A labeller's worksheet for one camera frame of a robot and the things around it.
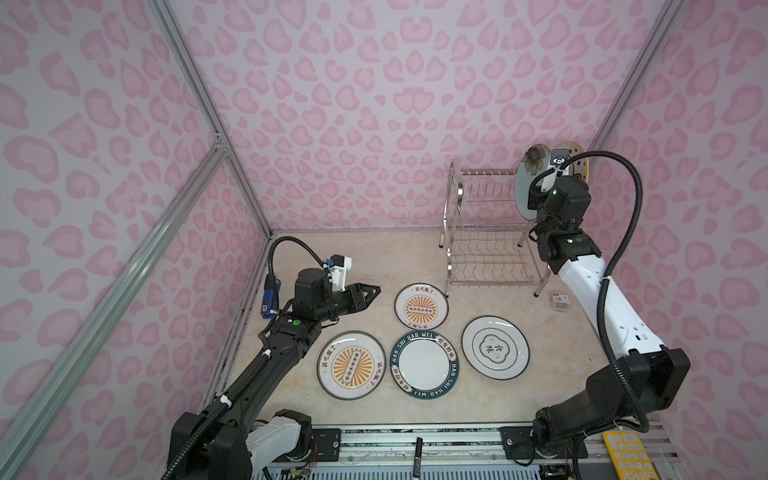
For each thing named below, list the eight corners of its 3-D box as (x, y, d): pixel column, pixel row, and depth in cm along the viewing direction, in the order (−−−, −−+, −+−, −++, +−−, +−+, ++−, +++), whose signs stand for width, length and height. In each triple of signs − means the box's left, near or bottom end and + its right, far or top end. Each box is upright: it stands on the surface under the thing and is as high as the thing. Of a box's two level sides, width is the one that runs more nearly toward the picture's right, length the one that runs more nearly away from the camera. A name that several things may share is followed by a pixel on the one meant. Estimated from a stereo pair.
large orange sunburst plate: (313, 399, 82) (312, 397, 81) (324, 334, 94) (322, 331, 93) (384, 399, 82) (384, 397, 80) (386, 334, 94) (385, 331, 93)
